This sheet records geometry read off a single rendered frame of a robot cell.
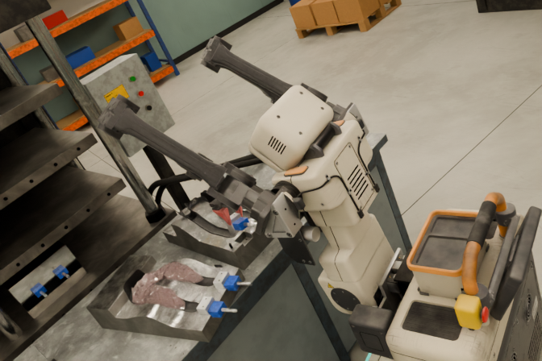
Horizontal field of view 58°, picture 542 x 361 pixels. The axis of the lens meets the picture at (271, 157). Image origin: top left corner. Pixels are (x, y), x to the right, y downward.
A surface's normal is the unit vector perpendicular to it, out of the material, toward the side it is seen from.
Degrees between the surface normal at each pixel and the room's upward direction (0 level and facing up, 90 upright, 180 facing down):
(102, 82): 90
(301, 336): 90
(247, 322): 90
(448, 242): 0
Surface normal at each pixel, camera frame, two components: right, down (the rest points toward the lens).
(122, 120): 0.19, 0.01
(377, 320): -0.38, -0.81
